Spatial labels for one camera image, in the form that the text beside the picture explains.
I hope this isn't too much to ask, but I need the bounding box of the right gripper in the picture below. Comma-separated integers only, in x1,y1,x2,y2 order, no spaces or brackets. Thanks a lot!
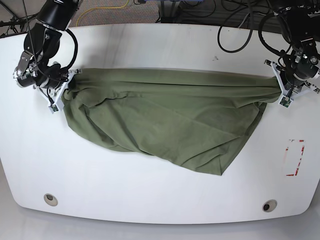
33,71,77,97

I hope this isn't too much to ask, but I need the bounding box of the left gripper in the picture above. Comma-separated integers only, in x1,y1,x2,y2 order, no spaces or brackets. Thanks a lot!
279,53,320,80

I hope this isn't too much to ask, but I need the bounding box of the green T-shirt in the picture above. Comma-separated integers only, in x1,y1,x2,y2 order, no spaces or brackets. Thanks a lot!
61,68,281,176

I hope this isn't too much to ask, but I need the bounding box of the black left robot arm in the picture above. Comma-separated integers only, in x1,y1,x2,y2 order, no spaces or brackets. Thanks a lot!
257,0,320,91

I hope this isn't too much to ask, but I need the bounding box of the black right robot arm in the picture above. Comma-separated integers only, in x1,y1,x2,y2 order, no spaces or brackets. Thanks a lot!
13,0,82,99

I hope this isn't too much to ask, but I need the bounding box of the black tripod stand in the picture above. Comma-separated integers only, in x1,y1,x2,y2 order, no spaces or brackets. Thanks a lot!
0,0,39,39

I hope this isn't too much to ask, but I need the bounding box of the red tape rectangle marking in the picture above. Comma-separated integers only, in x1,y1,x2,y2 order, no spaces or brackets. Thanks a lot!
283,139,306,177

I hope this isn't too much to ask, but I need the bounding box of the left grey table grommet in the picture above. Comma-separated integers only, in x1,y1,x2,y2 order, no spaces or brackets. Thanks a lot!
43,194,58,207

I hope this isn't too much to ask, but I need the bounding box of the grey table grommet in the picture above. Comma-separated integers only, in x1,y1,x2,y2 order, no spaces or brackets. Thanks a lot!
262,199,278,213
43,194,58,207

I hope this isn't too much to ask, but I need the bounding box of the right grey table grommet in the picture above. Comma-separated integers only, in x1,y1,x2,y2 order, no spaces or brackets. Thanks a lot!
262,199,278,213

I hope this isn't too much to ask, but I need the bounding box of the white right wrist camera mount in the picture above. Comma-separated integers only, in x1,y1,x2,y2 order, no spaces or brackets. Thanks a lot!
32,68,82,114

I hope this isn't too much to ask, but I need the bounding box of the yellow cable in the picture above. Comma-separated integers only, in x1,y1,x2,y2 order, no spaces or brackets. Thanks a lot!
76,0,131,27

